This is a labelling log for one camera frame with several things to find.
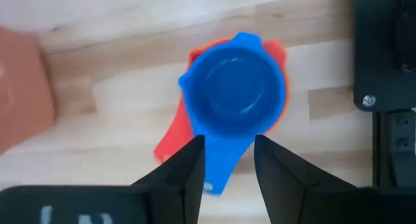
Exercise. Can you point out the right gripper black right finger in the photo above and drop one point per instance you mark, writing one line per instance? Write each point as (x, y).
(282, 185)

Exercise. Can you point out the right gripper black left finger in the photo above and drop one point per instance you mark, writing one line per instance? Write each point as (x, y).
(175, 191)

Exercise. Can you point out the red measuring cup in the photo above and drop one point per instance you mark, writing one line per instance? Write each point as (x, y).
(175, 133)

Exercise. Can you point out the orange measuring cup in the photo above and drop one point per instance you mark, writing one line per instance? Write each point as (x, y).
(287, 94)

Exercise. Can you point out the blue measuring cup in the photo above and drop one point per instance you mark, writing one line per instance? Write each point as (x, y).
(234, 87)

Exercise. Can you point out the orange plastic basket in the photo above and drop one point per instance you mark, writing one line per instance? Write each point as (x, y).
(22, 87)

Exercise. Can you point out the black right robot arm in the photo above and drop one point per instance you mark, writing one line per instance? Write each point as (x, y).
(373, 55)

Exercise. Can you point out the black aluminium table frame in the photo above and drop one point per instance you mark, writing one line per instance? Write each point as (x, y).
(403, 146)

